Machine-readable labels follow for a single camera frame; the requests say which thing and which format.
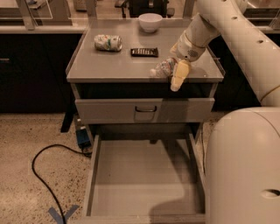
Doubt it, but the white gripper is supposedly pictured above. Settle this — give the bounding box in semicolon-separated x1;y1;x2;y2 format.
170;14;221;92

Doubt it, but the clear plastic water bottle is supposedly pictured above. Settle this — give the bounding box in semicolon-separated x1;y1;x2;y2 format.
150;58;177;78

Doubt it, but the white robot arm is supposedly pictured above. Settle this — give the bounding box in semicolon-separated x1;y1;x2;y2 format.
173;0;280;224

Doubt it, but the grey drawer cabinet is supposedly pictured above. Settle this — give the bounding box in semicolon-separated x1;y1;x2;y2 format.
67;19;223;137

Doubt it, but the closed grey top drawer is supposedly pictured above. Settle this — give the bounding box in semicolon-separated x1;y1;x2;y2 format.
75;98;214;124

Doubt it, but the open grey middle drawer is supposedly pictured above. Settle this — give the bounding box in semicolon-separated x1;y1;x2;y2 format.
69;136;206;224

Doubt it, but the black chocolate bar packet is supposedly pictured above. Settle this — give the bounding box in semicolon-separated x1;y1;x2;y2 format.
130;48;158;58

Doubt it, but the white ceramic bowl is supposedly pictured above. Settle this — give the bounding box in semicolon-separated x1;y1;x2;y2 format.
138;13;163;32

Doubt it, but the black office chair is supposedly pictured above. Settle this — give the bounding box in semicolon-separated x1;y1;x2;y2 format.
115;0;175;18

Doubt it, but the crushed green white can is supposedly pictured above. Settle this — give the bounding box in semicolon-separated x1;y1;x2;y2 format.
94;34;123;52

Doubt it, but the blue power adapter box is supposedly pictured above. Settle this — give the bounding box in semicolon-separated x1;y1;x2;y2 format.
75;128;91;149

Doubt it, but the blue tape cross mark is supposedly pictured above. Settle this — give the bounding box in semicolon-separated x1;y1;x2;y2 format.
48;205;79;224

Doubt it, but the black drawer handle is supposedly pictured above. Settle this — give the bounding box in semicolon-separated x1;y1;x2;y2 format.
135;106;158;113

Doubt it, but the white counter ledge rail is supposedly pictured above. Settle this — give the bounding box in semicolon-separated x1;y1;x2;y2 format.
0;25;87;34

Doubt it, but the black cable left floor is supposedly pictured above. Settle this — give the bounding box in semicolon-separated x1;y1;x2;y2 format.
31;143;93;224

